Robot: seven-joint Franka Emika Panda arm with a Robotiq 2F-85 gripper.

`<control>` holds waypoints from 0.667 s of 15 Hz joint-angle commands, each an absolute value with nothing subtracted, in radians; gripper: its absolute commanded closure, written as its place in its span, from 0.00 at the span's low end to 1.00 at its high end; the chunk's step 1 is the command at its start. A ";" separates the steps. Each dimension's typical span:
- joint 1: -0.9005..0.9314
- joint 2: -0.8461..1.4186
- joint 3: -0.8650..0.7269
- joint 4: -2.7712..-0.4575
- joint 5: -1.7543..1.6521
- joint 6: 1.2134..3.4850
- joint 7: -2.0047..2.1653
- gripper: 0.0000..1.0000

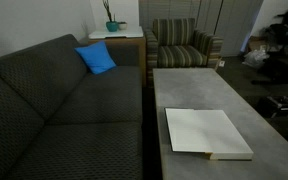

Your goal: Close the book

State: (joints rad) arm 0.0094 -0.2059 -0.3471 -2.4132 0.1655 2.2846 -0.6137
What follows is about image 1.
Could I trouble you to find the blue throw pillow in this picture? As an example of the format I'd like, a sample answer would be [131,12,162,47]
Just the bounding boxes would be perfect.
[75,41,116,74]

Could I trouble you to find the wooden side table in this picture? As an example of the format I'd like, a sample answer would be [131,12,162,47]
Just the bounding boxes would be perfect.
[94,39,143,88]

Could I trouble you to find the white plastic bag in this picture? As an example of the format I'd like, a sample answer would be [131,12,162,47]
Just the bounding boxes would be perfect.
[243,50,270,69]

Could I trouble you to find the dark grey patterned sofa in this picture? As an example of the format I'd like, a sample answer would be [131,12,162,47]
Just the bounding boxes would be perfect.
[0,34,143,180]

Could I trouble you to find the small white plant pot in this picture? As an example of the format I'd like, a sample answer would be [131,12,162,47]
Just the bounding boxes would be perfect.
[118,22,128,30]

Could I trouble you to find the black case on floor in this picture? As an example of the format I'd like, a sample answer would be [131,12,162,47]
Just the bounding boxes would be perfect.
[256,96,288,118]

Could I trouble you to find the striped armchair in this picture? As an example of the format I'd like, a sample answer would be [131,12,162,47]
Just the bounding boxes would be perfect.
[144,18,223,87]

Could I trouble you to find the cardboard box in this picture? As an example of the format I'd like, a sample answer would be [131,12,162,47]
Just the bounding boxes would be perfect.
[247,36,267,51]

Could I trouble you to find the large book black yellow cover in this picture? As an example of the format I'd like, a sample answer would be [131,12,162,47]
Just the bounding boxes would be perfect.
[165,108,254,160]

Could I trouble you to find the grey coffee table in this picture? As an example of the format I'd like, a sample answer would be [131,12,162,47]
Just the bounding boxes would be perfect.
[153,68,288,180]

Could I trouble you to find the teal plant pot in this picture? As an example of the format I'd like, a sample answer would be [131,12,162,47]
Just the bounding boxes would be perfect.
[102,0,120,33]

